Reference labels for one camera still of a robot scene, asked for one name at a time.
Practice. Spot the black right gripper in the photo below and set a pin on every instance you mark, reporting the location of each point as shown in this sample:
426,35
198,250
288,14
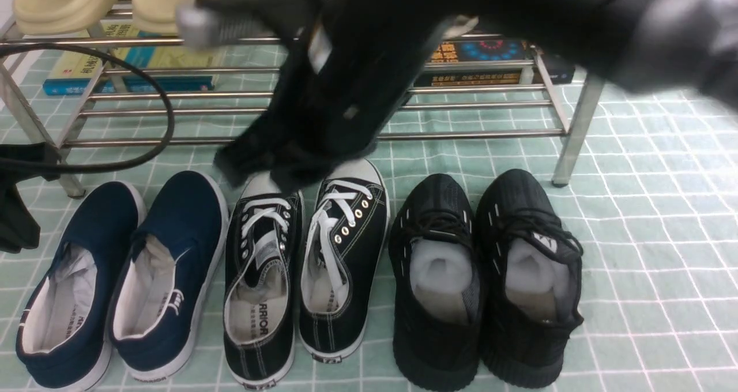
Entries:
349,67

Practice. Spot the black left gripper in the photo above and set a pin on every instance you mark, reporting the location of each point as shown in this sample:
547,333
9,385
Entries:
19,230

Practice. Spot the black canvas sneaker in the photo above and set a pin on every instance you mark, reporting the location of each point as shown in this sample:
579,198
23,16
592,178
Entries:
345,239
264,239

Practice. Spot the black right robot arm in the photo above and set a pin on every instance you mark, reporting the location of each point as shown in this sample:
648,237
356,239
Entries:
639,45

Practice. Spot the silver metal shoe rack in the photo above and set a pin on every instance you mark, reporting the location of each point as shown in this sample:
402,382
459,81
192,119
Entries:
572,130

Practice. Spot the navy slip-on shoe right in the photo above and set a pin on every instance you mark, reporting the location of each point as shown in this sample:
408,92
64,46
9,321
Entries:
158,302

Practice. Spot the navy slip-on shoe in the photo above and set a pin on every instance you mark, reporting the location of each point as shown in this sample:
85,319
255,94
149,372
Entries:
158,302
62,338

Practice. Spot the navy slip-on shoe left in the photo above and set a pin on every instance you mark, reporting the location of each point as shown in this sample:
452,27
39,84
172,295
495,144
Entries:
62,338

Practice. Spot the yellow blue book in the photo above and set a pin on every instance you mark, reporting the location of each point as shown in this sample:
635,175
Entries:
72,72

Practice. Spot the olive slipper far left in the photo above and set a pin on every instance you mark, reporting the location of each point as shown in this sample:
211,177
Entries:
57,17

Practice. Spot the black knit sneaker left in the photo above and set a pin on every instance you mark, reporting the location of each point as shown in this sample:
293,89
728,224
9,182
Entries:
439,290

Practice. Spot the black knit sneaker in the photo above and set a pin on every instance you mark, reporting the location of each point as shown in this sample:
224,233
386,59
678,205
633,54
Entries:
532,267
439,290

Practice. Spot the black knit sneaker right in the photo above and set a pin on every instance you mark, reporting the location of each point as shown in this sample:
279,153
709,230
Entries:
532,267

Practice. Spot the black orange book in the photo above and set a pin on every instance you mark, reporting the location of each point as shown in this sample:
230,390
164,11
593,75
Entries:
478,55

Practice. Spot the green checked floor mat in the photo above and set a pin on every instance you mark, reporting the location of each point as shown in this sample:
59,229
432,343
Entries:
652,200

